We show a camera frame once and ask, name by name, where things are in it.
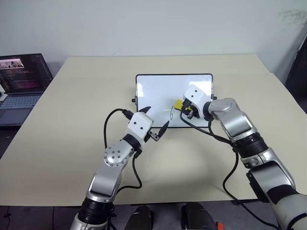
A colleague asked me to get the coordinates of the small black-framed whiteboard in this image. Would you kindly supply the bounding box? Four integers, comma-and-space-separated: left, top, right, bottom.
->
131, 73, 218, 129

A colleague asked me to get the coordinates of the open grey laptop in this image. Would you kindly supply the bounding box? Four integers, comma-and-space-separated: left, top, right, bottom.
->
0, 53, 54, 127

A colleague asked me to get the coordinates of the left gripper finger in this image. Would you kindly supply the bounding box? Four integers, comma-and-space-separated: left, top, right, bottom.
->
157, 120, 170, 140
137, 105, 153, 115

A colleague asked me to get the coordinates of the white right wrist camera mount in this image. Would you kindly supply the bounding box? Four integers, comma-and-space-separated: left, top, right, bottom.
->
183, 84, 208, 118

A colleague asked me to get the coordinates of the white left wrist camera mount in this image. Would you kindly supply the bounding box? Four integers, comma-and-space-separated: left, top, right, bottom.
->
126, 112, 154, 147

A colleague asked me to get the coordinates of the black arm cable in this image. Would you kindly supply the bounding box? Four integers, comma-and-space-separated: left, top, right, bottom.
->
103, 108, 142, 190
179, 112, 282, 228

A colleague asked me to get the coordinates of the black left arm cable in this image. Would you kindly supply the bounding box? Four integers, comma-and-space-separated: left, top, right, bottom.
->
103, 108, 142, 190

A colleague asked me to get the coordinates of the black upright panel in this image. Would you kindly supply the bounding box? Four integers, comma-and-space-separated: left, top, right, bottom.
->
284, 31, 307, 104

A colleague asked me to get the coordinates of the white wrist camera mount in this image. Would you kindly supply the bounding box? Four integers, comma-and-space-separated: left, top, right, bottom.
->
183, 84, 208, 118
126, 112, 154, 147

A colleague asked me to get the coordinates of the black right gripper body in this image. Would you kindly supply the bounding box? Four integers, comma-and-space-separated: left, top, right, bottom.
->
184, 100, 201, 120

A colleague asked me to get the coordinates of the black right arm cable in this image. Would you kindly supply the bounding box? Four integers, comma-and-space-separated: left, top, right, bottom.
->
179, 112, 282, 228

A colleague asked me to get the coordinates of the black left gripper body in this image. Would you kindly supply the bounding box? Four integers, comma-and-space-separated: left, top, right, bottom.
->
145, 130, 161, 142

